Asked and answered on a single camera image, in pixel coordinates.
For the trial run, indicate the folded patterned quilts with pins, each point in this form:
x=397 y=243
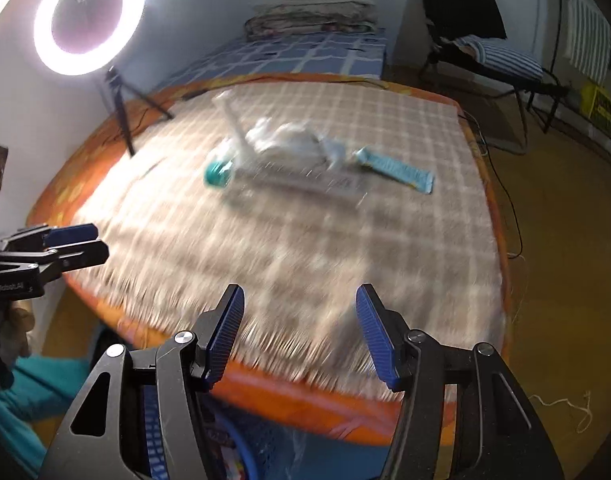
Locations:
x=310 y=12

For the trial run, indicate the clear bottle teal cap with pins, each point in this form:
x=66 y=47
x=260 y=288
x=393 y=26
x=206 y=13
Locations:
x=218 y=172

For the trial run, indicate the black tripod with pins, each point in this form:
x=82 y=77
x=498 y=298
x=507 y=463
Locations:
x=119 y=100

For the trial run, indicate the blue checked bed sheet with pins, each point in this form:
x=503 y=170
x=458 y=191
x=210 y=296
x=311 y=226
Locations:
x=295 y=55

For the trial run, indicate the person's left hand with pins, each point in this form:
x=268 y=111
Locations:
x=17 y=332

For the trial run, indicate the yellow plastic crate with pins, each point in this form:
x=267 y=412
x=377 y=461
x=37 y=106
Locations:
x=600 y=105

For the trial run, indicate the white striped towel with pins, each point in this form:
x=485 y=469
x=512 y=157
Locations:
x=585 y=30

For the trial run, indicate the beige checked fringed cloth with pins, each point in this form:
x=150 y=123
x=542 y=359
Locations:
x=285 y=260

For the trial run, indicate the orange floral sheet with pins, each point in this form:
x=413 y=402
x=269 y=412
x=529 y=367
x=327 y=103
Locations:
x=295 y=400

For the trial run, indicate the blue toothpaste tube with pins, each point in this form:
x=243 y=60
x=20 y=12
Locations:
x=395 y=167

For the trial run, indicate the blue striped cushion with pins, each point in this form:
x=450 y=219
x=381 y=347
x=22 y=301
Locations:
x=505 y=57

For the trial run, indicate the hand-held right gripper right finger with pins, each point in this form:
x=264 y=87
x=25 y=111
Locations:
x=378 y=335

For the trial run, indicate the blue plastic mesh basket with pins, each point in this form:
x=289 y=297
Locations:
x=265 y=445

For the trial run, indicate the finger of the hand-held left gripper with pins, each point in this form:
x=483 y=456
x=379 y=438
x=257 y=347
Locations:
x=80 y=255
x=70 y=233

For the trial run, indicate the black folding chair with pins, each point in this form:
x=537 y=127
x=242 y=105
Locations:
x=460 y=5

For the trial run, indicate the white plastic bag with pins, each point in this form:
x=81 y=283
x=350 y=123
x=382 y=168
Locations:
x=290 y=137

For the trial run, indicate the person's teal clothing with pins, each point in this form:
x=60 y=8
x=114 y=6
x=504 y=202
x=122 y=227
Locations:
x=30 y=395

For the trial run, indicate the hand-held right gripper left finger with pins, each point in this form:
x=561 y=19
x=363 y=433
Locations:
x=225 y=335

